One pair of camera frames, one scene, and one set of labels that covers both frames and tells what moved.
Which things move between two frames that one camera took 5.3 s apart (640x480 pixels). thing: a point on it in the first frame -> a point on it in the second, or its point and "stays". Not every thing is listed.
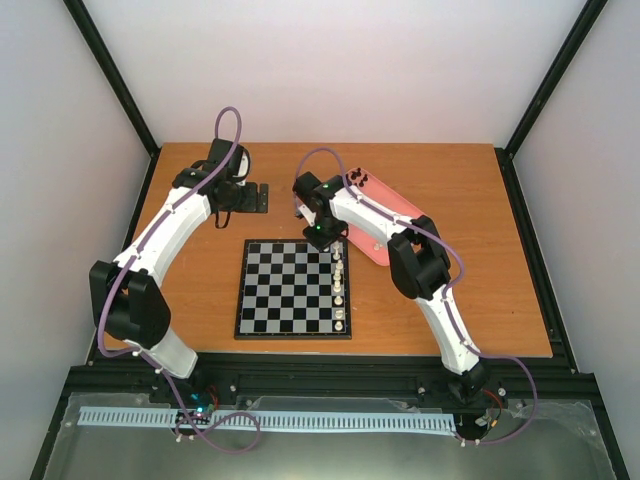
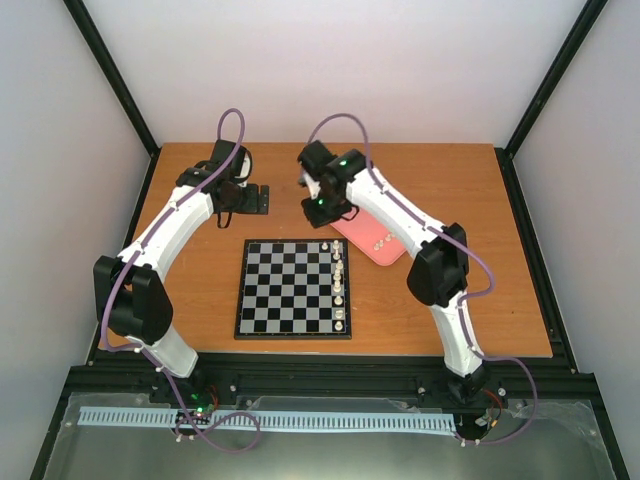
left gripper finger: (262, 200) stays
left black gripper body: (240, 203) stays
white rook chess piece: (336, 245) stays
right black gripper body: (327, 232) -> (327, 211)
